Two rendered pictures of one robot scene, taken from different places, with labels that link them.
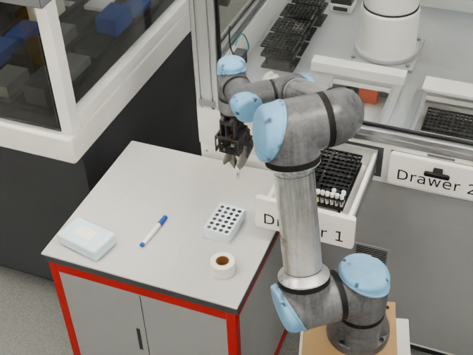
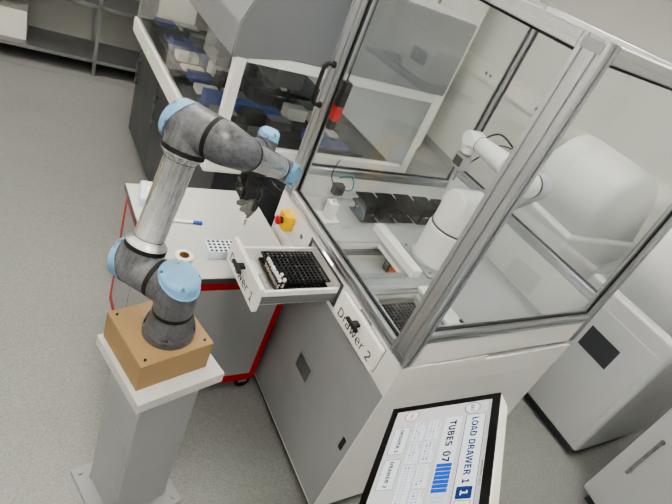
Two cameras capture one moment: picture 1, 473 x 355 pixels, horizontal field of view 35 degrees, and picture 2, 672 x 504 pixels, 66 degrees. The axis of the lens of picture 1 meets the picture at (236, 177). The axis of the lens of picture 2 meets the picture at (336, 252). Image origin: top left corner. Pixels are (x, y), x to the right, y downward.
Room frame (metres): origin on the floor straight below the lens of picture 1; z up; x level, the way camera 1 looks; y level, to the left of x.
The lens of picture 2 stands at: (0.36, -1.06, 2.02)
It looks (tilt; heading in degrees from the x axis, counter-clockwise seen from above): 32 degrees down; 26
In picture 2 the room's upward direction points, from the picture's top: 25 degrees clockwise
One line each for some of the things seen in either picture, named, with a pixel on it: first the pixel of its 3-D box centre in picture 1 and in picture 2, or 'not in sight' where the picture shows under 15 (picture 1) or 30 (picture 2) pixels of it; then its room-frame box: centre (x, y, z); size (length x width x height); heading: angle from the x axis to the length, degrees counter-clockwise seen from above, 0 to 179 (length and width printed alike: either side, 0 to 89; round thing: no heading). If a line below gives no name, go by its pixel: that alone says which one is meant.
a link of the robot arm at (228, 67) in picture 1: (231, 79); (265, 144); (1.68, 0.00, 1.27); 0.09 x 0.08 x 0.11; 15
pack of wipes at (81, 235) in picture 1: (86, 237); (151, 194); (1.62, 0.45, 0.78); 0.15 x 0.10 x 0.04; 55
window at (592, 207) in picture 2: not in sight; (592, 223); (2.09, -0.99, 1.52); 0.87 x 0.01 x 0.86; 157
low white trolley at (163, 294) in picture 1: (186, 296); (191, 294); (1.73, 0.19, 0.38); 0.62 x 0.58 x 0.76; 67
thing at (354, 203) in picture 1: (324, 178); (294, 273); (1.75, -0.27, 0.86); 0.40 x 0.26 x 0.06; 157
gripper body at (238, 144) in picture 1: (232, 129); (251, 182); (1.68, 0.01, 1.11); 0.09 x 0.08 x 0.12; 155
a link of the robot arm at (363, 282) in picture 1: (360, 287); (175, 288); (1.16, -0.27, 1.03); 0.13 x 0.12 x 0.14; 105
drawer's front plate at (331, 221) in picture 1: (304, 221); (244, 272); (1.56, -0.18, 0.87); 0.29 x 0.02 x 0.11; 67
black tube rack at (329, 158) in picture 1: (324, 179); (293, 272); (1.74, -0.26, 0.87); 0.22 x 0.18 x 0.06; 157
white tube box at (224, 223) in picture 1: (224, 222); (220, 249); (1.66, 0.04, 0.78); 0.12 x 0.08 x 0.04; 155
